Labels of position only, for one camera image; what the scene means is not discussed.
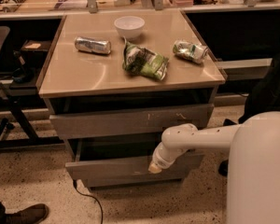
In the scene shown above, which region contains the black box with label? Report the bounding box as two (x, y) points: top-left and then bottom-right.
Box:
(21, 40), (51, 67)

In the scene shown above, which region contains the brown shoe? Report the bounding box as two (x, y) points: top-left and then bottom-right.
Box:
(4, 203), (49, 224)

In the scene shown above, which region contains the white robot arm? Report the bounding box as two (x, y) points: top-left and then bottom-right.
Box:
(148, 111), (280, 224)

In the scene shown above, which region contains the grey drawer cabinet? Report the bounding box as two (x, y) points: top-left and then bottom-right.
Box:
(35, 10), (228, 161)

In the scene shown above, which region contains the white ceramic bowl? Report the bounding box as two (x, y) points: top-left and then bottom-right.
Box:
(114, 16), (145, 40)

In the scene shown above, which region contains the green chip bag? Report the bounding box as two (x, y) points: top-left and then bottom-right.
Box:
(122, 40), (169, 81)

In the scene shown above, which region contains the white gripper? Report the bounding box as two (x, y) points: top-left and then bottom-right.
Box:
(148, 147), (177, 174)

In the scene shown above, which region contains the black floor cable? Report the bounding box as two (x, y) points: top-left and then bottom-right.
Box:
(72, 179), (105, 224)

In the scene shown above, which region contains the black office chair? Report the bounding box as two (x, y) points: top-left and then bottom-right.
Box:
(217, 7), (280, 177)

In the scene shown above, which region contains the grey top drawer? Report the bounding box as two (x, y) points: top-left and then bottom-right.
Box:
(49, 104), (214, 139)

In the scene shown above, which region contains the grey drawer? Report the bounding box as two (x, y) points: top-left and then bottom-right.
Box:
(49, 104), (214, 139)
(65, 135), (203, 187)

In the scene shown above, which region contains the silver soda can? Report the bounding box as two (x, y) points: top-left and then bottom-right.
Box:
(74, 36), (111, 55)

